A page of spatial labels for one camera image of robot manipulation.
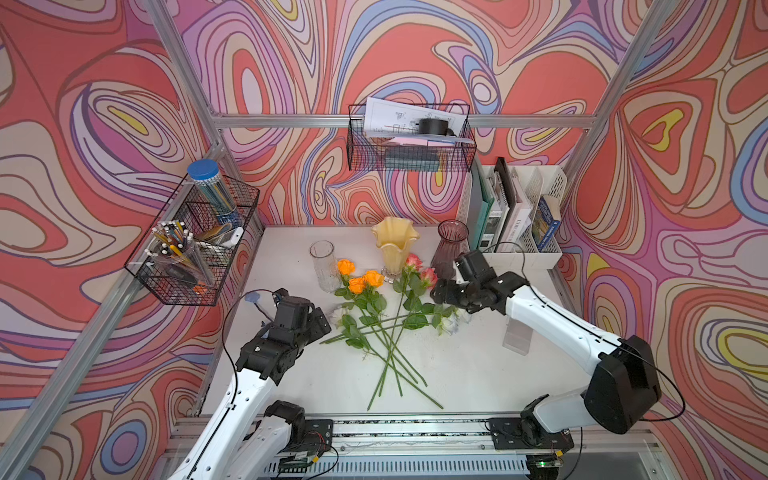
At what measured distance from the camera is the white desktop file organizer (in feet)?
2.97

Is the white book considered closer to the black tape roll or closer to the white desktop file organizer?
the white desktop file organizer

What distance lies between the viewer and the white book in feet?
2.90

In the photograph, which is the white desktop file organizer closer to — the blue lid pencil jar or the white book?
the white book

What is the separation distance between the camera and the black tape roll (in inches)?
33.0
